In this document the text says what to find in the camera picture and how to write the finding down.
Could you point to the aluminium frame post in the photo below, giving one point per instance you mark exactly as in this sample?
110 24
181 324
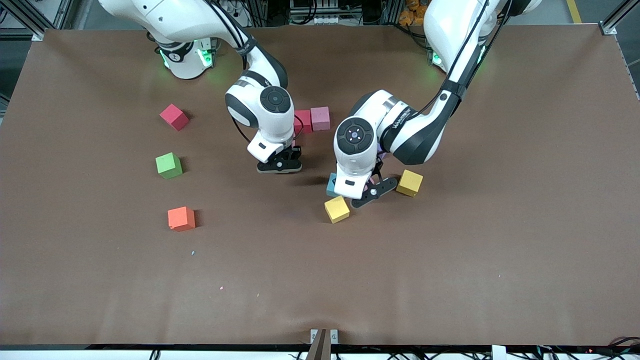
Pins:
612 22
35 30

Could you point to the pile of orange packets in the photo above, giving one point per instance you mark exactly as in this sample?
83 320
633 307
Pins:
412 15

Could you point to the yellow foam cube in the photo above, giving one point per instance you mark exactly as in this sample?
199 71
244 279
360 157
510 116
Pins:
336 209
410 183

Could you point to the green foam cube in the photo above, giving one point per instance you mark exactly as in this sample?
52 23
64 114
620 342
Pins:
167 164

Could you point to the metal clamp bracket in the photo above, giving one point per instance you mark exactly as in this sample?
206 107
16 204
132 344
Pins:
312 334

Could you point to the blue foam cube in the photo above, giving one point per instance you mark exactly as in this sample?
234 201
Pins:
330 185

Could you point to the red foam cube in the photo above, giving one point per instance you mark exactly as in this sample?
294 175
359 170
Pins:
303 122
174 117

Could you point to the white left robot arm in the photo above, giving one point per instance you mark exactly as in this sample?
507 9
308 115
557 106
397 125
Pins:
450 30

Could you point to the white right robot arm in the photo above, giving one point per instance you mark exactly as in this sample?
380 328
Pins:
175 20

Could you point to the brown wedge bar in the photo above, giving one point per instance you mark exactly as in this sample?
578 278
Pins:
320 350

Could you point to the white power strip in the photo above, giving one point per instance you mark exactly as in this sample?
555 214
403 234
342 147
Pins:
330 20

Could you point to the large table mat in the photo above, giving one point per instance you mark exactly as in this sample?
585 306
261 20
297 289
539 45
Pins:
320 280

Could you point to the orange foam cube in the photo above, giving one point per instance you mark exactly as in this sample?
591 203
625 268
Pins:
180 218

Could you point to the white label tag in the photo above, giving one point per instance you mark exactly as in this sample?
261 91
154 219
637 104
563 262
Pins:
498 353

